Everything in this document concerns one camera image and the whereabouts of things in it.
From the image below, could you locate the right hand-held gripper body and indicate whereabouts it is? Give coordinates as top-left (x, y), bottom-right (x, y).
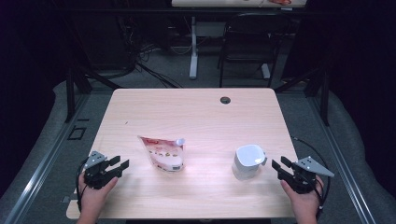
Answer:
top-left (278, 156), bottom-right (335, 194)

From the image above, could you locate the aluminium floor rail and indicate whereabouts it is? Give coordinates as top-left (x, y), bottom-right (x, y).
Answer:
top-left (306, 92), bottom-right (377, 224)
top-left (3, 92), bottom-right (92, 224)

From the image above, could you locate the right hand-held gripper cable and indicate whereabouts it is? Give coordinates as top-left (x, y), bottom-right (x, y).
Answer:
top-left (290, 136), bottom-right (331, 220)

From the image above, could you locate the tangle of black floor cables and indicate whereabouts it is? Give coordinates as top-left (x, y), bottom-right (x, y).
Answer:
top-left (118, 18), bottom-right (183, 89)

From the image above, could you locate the left hand-held gripper cable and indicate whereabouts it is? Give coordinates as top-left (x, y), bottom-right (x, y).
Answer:
top-left (76, 158), bottom-right (91, 213)

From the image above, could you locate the light wooden background desk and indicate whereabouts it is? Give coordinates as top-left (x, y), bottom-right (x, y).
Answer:
top-left (171, 0), bottom-right (308, 8)

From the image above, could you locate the person's left hand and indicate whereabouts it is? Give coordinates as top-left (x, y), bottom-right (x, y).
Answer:
top-left (78, 174), bottom-right (120, 216)

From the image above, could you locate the red and white spouted pouch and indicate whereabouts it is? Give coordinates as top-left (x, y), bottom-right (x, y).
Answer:
top-left (137, 135), bottom-right (187, 173)

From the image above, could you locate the black folding chair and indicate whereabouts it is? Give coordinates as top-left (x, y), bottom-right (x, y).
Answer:
top-left (218, 12), bottom-right (292, 89)

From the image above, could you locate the hand-held gripper cable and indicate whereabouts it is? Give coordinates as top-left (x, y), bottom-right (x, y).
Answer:
top-left (290, 136), bottom-right (331, 220)
top-left (76, 158), bottom-right (91, 213)

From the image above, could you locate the black metal stand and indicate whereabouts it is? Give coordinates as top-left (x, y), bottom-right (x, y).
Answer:
top-left (64, 66), bottom-right (122, 124)
top-left (274, 64), bottom-right (331, 127)

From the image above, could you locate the person's right hand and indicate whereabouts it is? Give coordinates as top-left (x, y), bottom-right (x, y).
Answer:
top-left (279, 180), bottom-right (325, 218)

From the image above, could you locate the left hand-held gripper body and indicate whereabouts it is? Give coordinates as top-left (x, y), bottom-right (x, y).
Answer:
top-left (83, 150), bottom-right (120, 190)

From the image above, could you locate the white lidded container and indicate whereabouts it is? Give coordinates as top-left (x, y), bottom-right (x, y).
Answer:
top-left (232, 144), bottom-right (268, 181)

